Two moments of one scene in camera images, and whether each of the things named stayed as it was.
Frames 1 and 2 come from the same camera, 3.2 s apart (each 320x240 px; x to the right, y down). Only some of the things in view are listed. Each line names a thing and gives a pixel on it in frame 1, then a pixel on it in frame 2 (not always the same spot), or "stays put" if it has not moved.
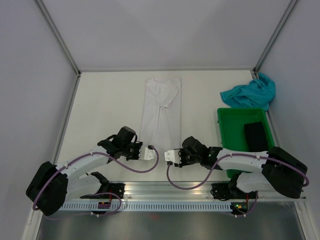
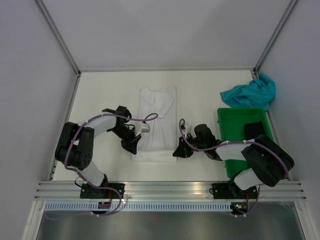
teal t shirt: x=256 y=94 stays put
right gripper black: x=183 y=163 -> x=182 y=150
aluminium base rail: x=183 y=192 stays put
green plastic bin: x=232 y=121 stays put
